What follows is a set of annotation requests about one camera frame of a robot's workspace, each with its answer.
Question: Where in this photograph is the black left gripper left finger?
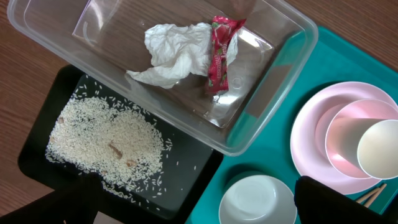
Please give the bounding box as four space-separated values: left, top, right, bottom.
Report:
1 174 102 224

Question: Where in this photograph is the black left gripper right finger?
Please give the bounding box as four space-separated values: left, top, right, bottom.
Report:
294 176 397 224

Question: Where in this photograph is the white bowl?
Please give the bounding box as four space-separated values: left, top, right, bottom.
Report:
218 174 297 224

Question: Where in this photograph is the white rice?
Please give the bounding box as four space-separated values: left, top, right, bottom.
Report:
45 96 172 198

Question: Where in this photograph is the white napkin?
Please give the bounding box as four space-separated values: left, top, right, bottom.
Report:
126 22 238 89

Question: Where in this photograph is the red candy wrapper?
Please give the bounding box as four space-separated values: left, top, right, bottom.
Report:
205 16 246 94

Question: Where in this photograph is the wooden chopstick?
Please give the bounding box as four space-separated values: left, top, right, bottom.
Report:
356 187 380 203
364 183 387 208

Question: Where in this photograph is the pink plate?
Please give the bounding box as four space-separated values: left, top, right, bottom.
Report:
290 82 397 195

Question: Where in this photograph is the black plastic tray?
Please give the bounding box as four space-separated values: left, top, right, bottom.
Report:
18 65 223 223

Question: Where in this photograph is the cream paper cup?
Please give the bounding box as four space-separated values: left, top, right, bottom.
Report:
327 118 397 179

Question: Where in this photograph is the pink bowl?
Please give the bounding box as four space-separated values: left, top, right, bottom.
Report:
325 99 397 180

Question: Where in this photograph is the teal serving tray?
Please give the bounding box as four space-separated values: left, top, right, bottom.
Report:
187 27 397 224

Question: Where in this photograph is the clear plastic bin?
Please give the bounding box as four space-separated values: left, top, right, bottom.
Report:
7 0 318 156

